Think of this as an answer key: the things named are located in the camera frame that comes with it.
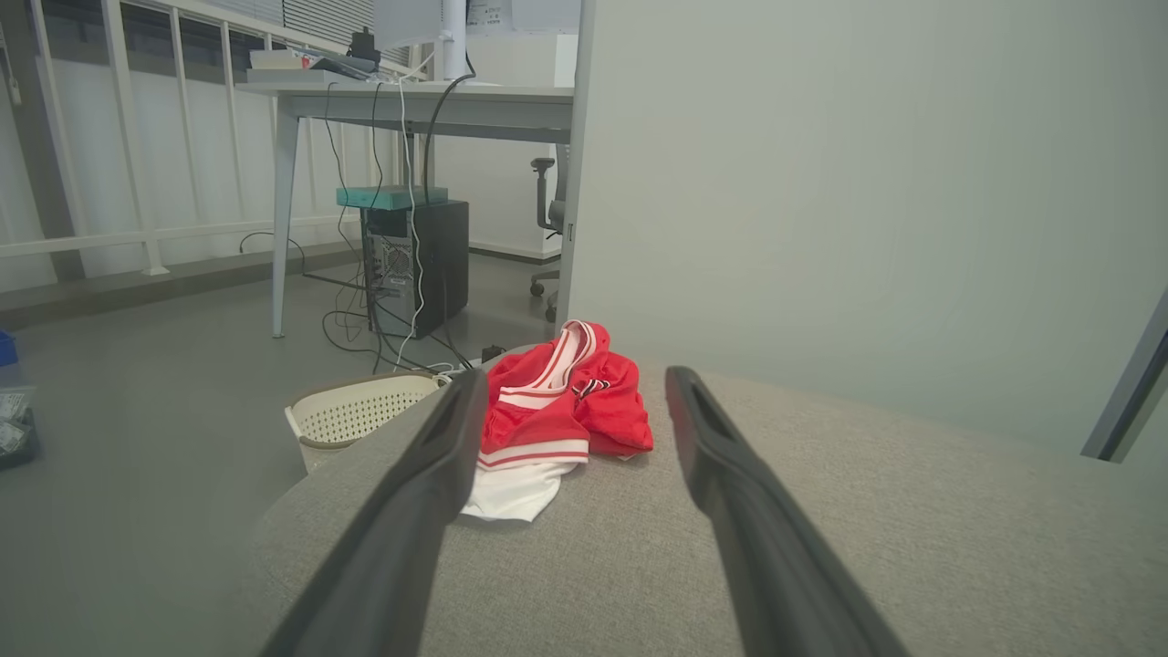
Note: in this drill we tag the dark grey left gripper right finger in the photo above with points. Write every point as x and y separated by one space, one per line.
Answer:
757 547

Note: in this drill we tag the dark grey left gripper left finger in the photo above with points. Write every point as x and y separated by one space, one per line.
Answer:
401 529

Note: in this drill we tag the red and white Bulls jersey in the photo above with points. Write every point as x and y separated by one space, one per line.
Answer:
611 411

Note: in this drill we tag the cream perforated laundry basket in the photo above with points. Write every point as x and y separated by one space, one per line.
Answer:
356 415

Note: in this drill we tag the white power strip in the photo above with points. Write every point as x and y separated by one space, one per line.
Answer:
456 366

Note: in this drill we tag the black plug adapter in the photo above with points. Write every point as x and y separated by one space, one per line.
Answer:
494 352

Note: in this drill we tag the black computer tower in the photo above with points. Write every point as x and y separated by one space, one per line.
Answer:
443 265

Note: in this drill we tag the teal flat box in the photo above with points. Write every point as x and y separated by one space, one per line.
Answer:
392 197

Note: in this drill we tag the grey office chair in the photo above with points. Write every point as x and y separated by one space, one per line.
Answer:
545 196

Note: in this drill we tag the dark tray with packets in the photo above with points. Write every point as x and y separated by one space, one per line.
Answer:
14 429

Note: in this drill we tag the white office desk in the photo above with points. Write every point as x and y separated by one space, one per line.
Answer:
456 105

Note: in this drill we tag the blue plastic bin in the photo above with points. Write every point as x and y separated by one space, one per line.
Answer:
7 356

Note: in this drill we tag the white boxes stack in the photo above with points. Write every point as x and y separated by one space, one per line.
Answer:
292 71

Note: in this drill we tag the white metal railing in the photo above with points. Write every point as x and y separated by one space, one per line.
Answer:
133 137

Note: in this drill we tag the small black desk device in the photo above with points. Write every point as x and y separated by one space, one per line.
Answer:
365 46

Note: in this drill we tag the white monitor with stand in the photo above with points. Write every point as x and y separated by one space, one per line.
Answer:
453 46

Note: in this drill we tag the grey partition post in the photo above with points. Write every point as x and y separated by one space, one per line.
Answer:
575 182
1127 401

